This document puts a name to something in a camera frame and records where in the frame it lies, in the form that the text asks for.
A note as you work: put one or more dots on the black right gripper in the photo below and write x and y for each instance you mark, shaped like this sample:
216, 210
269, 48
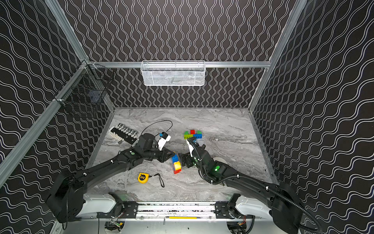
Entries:
187, 157

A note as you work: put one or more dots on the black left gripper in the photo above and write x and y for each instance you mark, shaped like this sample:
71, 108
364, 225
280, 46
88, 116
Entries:
162, 153

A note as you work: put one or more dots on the yellow small lego brick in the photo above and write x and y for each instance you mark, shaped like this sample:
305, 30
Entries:
177, 166

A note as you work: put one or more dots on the lime green long lego brick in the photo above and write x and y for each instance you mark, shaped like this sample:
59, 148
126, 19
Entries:
187, 136

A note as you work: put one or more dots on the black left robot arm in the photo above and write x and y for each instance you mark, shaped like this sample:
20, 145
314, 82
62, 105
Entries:
65, 198

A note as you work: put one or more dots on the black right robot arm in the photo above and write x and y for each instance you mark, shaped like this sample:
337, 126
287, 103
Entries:
286, 209

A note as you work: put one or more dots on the yellow tape measure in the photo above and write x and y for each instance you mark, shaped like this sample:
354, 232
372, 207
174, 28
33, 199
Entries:
143, 178

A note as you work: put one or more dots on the white tape roll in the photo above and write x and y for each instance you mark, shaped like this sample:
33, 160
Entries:
219, 159

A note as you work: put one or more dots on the black socket set holder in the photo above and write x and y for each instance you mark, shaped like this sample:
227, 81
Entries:
122, 133

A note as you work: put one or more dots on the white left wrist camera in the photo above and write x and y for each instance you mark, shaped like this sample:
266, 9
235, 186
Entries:
163, 139

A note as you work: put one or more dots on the white wire mesh basket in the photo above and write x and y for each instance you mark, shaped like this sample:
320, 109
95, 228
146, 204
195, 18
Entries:
173, 72

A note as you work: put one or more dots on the black wire mesh basket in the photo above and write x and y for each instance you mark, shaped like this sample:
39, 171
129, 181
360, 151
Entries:
87, 95

